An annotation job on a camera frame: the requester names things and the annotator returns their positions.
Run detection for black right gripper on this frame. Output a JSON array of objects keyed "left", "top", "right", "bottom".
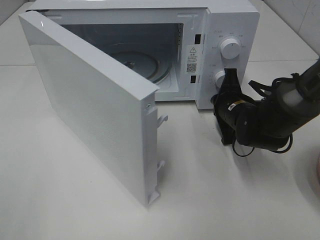
[{"left": 211, "top": 68, "right": 242, "bottom": 145}]

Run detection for pink plate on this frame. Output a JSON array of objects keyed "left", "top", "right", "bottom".
[{"left": 314, "top": 156, "right": 320, "bottom": 196}]

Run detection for white microwave door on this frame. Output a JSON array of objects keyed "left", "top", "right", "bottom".
[{"left": 19, "top": 11, "right": 168, "bottom": 206}]

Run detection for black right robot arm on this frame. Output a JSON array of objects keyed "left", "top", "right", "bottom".
[{"left": 211, "top": 61, "right": 320, "bottom": 154}]

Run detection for lower white timer knob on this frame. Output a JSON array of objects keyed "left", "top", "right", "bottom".
[{"left": 214, "top": 70, "right": 225, "bottom": 89}]

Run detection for upper white power knob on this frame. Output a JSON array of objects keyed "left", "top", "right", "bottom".
[{"left": 219, "top": 37, "right": 241, "bottom": 60}]

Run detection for white warning label sticker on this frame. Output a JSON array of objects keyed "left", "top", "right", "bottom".
[{"left": 185, "top": 44, "right": 201, "bottom": 74}]

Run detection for white microwave oven body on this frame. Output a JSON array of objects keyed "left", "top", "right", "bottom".
[{"left": 24, "top": 0, "right": 260, "bottom": 110}]

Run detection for glass microwave turntable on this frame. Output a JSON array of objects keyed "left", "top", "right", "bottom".
[{"left": 111, "top": 51, "right": 172, "bottom": 84}]

